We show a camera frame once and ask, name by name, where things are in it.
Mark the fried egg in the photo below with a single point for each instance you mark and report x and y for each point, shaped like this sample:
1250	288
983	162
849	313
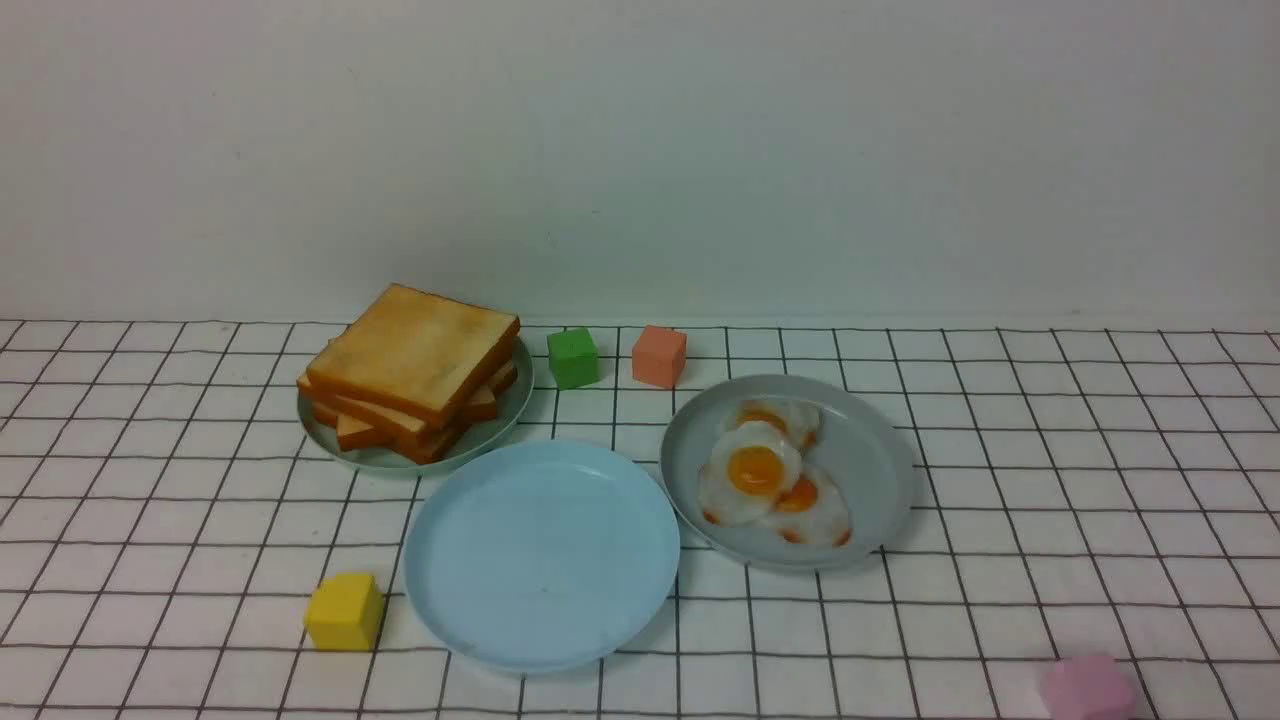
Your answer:
813	513
799	420
748	470

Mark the orange cube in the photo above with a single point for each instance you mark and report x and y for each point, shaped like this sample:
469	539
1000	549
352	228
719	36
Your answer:
659	356

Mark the green cube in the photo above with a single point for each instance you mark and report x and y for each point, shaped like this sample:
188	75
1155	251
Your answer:
573	358

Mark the grey plate with eggs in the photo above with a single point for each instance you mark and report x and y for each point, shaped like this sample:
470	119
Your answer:
869	461

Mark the green plate with bread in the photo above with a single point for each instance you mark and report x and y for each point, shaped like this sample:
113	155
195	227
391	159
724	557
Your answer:
492	413

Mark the light blue plate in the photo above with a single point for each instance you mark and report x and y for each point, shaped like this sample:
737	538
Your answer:
542	557

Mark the yellow cube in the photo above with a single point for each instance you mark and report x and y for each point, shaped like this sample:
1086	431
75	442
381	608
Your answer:
345	613

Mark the white grid tablecloth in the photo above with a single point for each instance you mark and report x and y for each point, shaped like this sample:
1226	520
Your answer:
166	519

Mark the pink cube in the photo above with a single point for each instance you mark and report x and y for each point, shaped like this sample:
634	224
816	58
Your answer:
1088	687

